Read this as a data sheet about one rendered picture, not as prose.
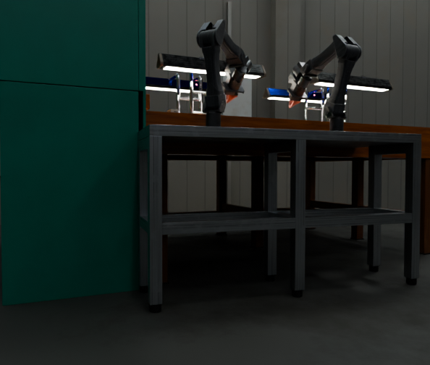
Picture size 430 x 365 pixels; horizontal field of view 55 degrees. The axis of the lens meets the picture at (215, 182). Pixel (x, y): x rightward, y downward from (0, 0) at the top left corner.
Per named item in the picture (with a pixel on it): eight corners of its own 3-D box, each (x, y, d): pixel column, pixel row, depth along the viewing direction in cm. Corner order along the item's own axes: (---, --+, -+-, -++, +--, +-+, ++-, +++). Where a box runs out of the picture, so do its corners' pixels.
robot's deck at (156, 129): (421, 143, 182) (421, 133, 182) (149, 135, 145) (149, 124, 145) (312, 151, 268) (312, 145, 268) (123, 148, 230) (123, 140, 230)
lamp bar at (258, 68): (266, 76, 235) (266, 63, 235) (160, 65, 210) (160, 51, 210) (259, 79, 242) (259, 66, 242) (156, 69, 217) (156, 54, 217)
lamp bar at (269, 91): (336, 102, 325) (336, 93, 325) (268, 96, 300) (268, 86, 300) (330, 103, 332) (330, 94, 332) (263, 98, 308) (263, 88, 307)
